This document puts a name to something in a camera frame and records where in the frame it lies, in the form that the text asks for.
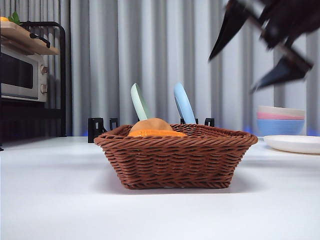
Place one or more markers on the blue bowl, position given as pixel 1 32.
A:
pixel 280 127

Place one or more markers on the tan potato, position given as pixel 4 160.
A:
pixel 152 124

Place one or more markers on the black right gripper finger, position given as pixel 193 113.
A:
pixel 230 27
pixel 282 72

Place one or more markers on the pale green plate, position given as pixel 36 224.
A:
pixel 140 105

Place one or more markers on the green leaf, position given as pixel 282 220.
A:
pixel 14 18

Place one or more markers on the brown wicker basket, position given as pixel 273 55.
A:
pixel 175 162

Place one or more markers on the orange fruit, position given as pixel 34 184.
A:
pixel 3 19

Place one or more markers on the pink bowl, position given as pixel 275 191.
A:
pixel 282 116

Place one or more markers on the pale blue plate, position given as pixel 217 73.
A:
pixel 185 105

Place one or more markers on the white toaster oven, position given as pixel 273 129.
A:
pixel 20 75

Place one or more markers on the white plate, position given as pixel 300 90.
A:
pixel 295 143

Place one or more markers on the cream bowl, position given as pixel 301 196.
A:
pixel 282 110

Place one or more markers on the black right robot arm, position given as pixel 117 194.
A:
pixel 300 15

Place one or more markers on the black plate rack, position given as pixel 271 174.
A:
pixel 96 127

